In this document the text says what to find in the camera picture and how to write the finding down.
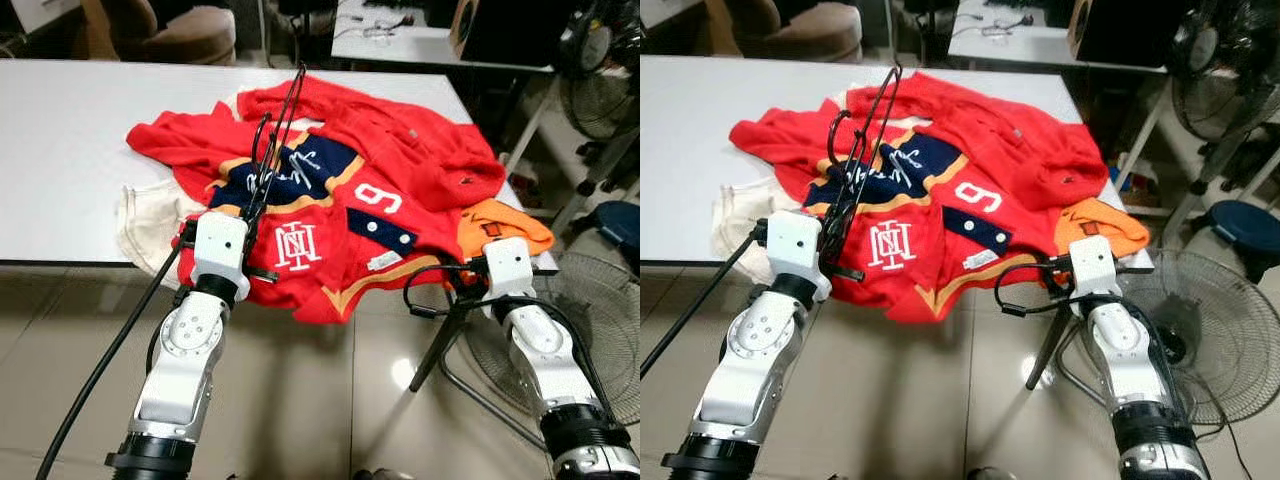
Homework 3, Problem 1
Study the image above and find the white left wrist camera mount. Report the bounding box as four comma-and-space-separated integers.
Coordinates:
766, 210, 833, 301
190, 212, 252, 301

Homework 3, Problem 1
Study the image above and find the blue round stool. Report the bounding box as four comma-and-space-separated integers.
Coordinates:
1203, 200, 1280, 257
588, 200, 641, 263

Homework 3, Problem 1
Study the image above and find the white office desk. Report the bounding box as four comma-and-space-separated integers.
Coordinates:
330, 0, 556, 73
945, 0, 1171, 76

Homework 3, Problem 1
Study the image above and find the black standing fan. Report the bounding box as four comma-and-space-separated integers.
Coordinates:
1160, 0, 1280, 221
553, 0, 641, 236

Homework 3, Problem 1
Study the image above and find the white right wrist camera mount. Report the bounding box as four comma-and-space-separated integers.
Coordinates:
483, 237, 537, 303
1070, 235, 1123, 305

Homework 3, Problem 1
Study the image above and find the folded orange garment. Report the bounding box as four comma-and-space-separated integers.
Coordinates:
1053, 197, 1151, 259
457, 198, 555, 259

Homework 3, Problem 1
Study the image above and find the grey floor fan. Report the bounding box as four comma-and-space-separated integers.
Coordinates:
440, 250, 641, 451
1055, 248, 1280, 429

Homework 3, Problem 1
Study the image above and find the brown upholstered chair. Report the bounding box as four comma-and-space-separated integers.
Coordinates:
705, 0, 863, 63
95, 0, 238, 67

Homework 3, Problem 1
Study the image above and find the black clothes hanger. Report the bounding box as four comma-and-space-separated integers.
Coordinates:
240, 62, 309, 229
825, 62, 904, 241

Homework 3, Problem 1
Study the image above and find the red numbered sports jersey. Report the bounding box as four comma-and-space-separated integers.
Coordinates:
128, 100, 471, 326
728, 100, 1076, 324

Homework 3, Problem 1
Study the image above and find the white table with black legs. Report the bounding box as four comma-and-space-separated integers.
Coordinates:
0, 58, 563, 393

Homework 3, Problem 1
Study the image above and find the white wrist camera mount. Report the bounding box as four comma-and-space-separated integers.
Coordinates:
1070, 235, 1123, 305
190, 212, 252, 301
483, 237, 537, 303
766, 210, 833, 301

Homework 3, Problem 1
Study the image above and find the black box with wooden side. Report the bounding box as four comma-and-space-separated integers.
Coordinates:
450, 0, 583, 71
1065, 0, 1181, 69

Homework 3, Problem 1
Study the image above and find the cream white garment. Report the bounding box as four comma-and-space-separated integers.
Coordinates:
115, 180, 208, 291
712, 178, 801, 288

